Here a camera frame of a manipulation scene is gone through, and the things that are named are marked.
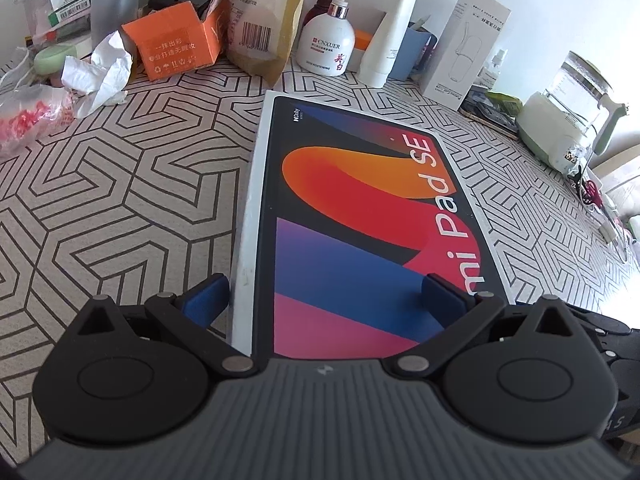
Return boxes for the white cosmetic tube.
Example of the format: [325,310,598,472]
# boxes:
[356,0,421,88]

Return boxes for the frosted bottle with copper cap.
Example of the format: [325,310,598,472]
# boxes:
[91,0,144,62]

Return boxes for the clear bag with red pieces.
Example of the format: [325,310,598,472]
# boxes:
[0,85,77,159]

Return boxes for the white tangled cables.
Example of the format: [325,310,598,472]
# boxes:
[575,180,640,267]

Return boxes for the cream furniture edge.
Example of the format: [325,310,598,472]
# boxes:
[595,142,640,197]

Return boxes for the white pump bottle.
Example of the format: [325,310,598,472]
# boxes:
[297,0,357,78]

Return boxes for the small orange white box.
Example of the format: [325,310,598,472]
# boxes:
[345,30,374,74]

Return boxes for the geometric patterned desktop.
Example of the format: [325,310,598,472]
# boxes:
[0,45,640,466]

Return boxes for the green round case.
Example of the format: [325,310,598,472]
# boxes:
[32,42,77,77]

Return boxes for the tan snack bag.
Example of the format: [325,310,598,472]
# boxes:
[225,0,314,89]

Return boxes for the orange cardboard box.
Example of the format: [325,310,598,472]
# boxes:
[121,0,232,82]

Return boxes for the glass kettle with green handle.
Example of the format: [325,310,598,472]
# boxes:
[542,50,629,157]

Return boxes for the crumpled white tissue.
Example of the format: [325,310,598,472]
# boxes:
[61,31,134,120]

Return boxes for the brown small bottle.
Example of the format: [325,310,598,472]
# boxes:
[301,0,335,29]

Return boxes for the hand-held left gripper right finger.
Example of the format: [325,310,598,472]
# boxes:
[397,275,576,373]

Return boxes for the thin white cord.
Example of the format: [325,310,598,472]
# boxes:
[0,45,40,92]

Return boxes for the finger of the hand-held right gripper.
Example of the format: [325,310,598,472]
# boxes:
[565,305,632,337]

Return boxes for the black flat items stack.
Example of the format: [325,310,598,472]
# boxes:
[459,87,522,137]

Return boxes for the green packet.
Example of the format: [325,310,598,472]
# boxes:
[487,91,524,114]

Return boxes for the small clear spray bottle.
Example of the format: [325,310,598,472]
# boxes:
[477,47,509,92]

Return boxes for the white kettle heating base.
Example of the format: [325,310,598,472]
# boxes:
[515,91,597,172]

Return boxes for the blue pen cup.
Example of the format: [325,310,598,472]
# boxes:
[387,20,437,82]

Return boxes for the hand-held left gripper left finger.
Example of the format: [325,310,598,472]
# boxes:
[70,274,258,376]

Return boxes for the barcode labelled packets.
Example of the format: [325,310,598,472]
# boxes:
[22,0,94,44]

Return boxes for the red small scissors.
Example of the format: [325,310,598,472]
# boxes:
[582,179,604,207]

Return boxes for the tall white carton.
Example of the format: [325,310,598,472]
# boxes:
[420,0,513,111]

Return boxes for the colourful tablet box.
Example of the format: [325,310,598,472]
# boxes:
[231,89,513,361]

